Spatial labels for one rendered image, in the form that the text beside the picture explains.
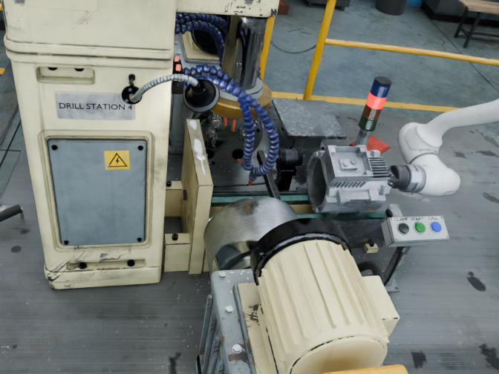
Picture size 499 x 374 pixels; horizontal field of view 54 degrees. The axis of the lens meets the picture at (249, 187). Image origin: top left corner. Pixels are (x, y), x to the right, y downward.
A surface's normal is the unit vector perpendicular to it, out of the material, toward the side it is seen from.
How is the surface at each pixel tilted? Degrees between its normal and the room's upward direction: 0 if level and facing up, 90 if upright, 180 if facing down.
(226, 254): 51
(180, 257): 90
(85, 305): 0
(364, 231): 90
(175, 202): 90
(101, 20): 90
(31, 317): 0
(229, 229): 43
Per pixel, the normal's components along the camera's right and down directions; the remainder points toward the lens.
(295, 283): -0.51, -0.57
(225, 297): 0.15, -0.76
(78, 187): 0.19, 0.65
